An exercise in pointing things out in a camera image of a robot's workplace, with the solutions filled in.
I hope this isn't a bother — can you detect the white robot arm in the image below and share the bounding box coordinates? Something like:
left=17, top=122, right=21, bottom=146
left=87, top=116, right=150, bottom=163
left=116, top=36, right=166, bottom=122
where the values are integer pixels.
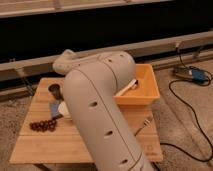
left=53, top=50, right=154, bottom=171

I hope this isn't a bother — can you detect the dark plastic cup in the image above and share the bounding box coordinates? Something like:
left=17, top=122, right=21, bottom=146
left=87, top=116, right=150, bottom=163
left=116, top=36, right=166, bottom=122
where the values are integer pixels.
left=48, top=84, right=63, bottom=100

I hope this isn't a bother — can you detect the white utensil in bin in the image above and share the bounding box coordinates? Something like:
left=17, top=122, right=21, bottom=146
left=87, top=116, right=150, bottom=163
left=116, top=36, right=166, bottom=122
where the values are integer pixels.
left=116, top=79, right=138, bottom=96

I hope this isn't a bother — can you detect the orange plastic bin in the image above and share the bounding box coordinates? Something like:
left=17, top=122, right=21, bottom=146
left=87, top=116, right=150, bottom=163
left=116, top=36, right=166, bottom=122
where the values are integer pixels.
left=115, top=64, right=160, bottom=105

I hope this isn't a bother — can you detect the white round container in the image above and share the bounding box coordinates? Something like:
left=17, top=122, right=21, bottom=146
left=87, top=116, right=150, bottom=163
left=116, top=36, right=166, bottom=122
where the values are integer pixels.
left=58, top=101, right=71, bottom=118

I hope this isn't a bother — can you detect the metal fork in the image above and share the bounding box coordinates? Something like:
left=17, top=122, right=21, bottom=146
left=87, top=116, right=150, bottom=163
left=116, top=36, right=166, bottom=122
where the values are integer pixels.
left=134, top=116, right=153, bottom=136

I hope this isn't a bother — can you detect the dark red grape bunch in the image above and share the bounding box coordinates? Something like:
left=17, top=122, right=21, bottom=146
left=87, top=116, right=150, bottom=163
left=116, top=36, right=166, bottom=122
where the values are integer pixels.
left=29, top=120, right=57, bottom=132

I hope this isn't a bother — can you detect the wooden table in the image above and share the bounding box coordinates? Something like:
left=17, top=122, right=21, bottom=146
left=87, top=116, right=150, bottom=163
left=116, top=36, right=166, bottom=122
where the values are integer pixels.
left=10, top=78, right=163, bottom=164

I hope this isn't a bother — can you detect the blue power adapter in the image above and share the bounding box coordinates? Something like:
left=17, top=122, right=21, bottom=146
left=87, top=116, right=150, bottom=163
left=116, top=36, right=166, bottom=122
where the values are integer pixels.
left=191, top=69, right=207, bottom=82

